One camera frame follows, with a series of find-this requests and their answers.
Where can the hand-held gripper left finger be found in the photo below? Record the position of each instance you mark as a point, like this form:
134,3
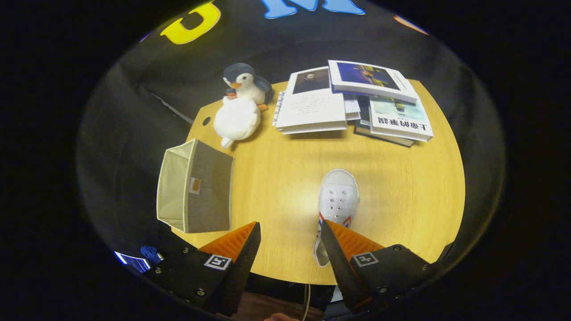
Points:
243,267

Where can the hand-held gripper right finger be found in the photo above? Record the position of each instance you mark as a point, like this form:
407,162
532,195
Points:
341,267

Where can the white striped canvas shoe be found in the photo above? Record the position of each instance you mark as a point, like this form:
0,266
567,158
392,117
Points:
338,196

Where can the grey fabric storage box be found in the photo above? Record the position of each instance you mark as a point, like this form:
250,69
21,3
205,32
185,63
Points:
209,187

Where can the blue cloth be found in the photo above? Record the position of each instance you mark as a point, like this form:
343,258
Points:
151,254

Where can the computer monitor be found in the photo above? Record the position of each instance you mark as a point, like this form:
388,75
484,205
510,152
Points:
131,262

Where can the dark cover book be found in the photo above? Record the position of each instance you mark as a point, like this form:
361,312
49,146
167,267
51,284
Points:
363,127

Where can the white duck plush toy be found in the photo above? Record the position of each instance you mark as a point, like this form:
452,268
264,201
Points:
236,120

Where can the pale green cover book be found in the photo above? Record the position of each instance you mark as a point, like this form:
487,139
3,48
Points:
399,122

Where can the black white patterned book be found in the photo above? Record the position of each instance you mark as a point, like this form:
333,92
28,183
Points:
278,109

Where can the white portrait cover book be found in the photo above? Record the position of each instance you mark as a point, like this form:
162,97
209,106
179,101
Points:
310,107

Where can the grey penguin plush toy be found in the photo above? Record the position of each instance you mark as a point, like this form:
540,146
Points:
247,89

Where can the blue picture cover book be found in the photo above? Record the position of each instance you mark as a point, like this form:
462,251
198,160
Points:
370,76

